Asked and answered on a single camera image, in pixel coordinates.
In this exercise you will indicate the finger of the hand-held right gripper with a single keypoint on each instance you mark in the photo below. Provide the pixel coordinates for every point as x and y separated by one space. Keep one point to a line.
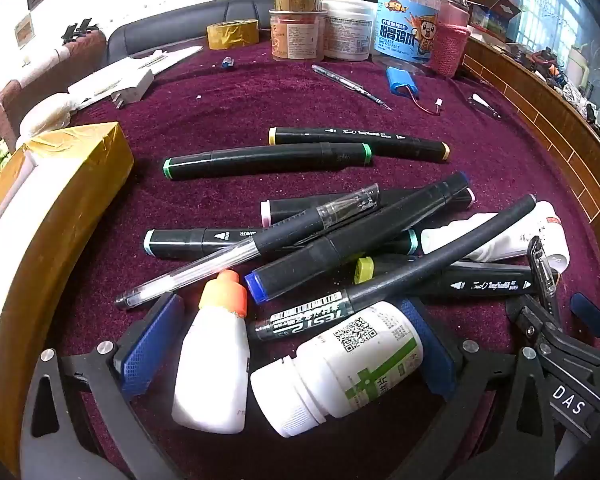
590 315
545 275

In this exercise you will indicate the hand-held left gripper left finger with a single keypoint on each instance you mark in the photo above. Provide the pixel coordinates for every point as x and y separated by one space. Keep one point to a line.
147 347

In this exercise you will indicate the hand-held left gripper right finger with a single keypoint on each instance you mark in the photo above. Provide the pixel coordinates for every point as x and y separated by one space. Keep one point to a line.
432 355

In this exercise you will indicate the small white spray bottle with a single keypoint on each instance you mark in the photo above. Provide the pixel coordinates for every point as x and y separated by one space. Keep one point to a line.
525 240

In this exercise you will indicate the white glue bottle orange cap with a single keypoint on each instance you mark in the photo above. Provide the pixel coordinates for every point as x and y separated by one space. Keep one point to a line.
210 365

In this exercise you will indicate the black marker lime end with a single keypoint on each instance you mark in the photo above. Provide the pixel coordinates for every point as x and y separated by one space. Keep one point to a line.
480 282

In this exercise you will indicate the long black labelled pen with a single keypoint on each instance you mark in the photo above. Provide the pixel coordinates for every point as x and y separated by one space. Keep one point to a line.
430 265

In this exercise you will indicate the white medicine bottle green label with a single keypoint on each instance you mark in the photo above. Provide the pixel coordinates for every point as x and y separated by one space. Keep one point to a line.
340 365

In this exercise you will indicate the black marker teal ends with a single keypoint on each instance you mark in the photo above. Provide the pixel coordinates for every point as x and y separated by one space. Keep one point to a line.
190 242

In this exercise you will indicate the black marker blue ends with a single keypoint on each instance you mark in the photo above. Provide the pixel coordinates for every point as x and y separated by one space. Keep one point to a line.
330 250

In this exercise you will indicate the yellow taped cardboard box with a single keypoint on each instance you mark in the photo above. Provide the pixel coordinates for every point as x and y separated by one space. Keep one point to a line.
65 195

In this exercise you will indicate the clear capped gel pen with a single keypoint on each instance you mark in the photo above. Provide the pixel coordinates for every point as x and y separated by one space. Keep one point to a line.
290 232

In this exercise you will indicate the black marker pink ends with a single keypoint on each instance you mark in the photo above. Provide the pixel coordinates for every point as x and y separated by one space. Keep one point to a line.
290 207

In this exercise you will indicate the black marker green ends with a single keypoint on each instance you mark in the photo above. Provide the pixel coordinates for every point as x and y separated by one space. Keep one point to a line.
260 160

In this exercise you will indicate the black marker yellow ends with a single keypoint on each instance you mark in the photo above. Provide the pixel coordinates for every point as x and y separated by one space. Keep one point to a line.
360 142

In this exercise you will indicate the wooden cabinet ledge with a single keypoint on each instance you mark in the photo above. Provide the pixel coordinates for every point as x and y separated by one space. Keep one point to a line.
540 105

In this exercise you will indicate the small metal clippers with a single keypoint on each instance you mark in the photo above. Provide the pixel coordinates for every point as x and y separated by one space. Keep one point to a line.
482 105

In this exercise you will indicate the assorted clutter pile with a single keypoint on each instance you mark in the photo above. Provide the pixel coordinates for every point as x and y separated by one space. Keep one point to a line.
555 60

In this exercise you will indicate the glass bottle pink knit sleeve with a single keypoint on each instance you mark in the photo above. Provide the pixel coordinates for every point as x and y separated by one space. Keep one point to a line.
450 40

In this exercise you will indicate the white tissue bundle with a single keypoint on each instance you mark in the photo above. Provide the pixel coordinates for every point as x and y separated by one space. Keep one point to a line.
45 112

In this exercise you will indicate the white charger plug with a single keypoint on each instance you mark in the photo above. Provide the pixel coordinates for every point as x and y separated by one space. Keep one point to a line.
135 85

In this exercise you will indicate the slim metal tipped pen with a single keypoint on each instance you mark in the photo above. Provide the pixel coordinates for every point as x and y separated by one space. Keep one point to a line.
350 85

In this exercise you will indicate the white paper sheets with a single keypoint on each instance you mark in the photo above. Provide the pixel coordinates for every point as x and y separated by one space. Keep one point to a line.
145 62

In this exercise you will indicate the clear jar blue label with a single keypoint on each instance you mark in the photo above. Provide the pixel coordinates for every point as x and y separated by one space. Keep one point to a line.
405 20

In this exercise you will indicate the brown upholstered chair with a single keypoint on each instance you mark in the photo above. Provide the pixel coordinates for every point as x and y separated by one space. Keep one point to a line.
40 75

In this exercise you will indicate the small blue cap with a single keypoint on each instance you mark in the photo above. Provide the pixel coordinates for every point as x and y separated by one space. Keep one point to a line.
227 62

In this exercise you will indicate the white plastic jar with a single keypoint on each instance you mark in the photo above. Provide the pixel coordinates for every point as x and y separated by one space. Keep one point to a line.
347 30

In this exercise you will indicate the yellow tape roll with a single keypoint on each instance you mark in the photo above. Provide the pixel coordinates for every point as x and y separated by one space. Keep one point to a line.
232 35

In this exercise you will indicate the black leather sofa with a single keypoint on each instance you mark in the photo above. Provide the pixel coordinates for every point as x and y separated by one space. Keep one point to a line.
180 22

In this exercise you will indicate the brown labelled jar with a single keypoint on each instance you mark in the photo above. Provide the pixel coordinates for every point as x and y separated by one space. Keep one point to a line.
295 35

